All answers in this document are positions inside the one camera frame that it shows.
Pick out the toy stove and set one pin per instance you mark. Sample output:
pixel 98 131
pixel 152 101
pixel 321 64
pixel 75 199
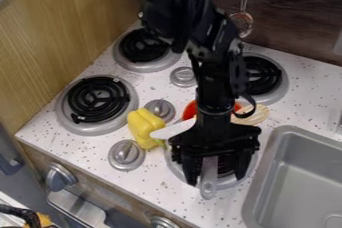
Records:
pixel 95 100

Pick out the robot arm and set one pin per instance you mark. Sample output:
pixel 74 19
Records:
pixel 187 12

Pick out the wooden spoon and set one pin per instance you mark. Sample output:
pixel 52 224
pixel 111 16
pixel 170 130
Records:
pixel 254 114

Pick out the toy sink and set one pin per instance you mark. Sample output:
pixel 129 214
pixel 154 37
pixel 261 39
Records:
pixel 302 185

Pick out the yellow toy pepper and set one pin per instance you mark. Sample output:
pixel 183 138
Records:
pixel 143 127

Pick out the orange pot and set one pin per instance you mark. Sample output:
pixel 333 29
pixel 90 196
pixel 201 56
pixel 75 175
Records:
pixel 189 109

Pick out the silver hanging tool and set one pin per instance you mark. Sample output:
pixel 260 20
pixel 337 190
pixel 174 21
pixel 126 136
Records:
pixel 242 23

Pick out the grey tool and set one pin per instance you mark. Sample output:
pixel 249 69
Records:
pixel 208 182

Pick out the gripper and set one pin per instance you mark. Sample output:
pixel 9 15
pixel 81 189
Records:
pixel 214 138

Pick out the white spatula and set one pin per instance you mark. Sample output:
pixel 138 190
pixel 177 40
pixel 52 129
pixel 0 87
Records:
pixel 171 130

